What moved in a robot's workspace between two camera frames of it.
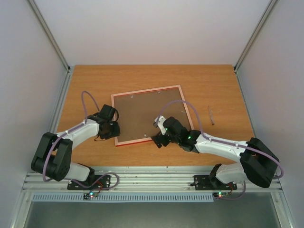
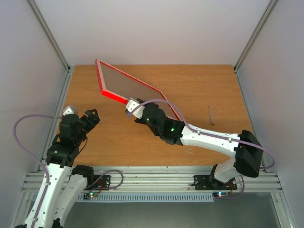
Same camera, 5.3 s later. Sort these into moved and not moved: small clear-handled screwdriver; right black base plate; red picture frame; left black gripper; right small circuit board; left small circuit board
Moved: red picture frame; left black gripper
Not moved: left small circuit board; small clear-handled screwdriver; right black base plate; right small circuit board
